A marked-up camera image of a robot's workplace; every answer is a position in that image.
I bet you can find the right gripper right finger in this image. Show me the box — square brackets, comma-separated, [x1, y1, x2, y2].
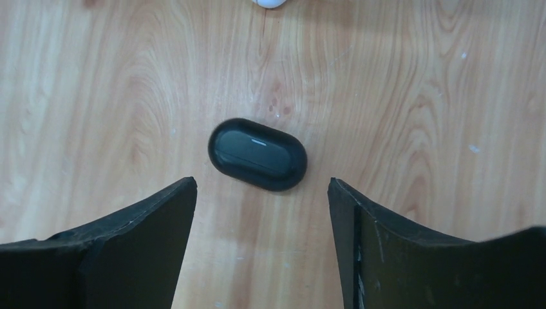
[328, 178, 545, 308]

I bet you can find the black earbud charging case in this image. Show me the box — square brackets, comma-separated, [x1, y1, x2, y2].
[207, 118, 308, 192]

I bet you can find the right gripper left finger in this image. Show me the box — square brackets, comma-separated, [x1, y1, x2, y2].
[1, 177, 197, 308]

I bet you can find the white earbud charging case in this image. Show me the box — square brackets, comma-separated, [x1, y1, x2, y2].
[252, 0, 287, 9]

